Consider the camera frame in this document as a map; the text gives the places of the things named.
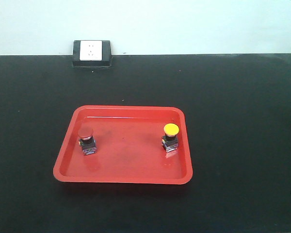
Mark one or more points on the yellow mushroom push button switch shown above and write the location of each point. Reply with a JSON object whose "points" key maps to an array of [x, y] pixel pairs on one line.
{"points": [[170, 138]]}

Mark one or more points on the red mushroom push button switch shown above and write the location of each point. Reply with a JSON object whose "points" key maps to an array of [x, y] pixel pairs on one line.
{"points": [[87, 141]]}

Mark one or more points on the red plastic tray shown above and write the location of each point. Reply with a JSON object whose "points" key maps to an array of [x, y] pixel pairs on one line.
{"points": [[129, 147]]}

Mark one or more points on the black white power outlet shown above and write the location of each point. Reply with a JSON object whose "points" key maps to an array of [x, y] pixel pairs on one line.
{"points": [[92, 53]]}

